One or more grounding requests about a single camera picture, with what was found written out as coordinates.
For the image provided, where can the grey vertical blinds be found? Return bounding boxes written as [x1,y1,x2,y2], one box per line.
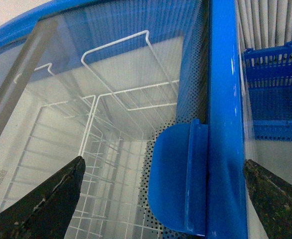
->
[236,0,292,50]

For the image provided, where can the white wire basket near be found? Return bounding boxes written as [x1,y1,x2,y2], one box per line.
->
[0,94,161,239]

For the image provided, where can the white wire basket far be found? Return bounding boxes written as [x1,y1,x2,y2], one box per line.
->
[10,28,184,144]

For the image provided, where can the white wire basket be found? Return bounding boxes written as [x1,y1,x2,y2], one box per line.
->
[10,28,184,144]
[0,94,161,239]

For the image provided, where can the white blue chest freezer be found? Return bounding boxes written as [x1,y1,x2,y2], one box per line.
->
[0,0,292,239]

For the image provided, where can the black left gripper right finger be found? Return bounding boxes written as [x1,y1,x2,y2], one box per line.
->
[243,159,292,239]

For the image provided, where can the blue plastic crate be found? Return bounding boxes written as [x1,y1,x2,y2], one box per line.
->
[243,41,292,141]

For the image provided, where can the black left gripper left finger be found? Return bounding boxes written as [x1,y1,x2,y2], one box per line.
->
[0,156,86,239]

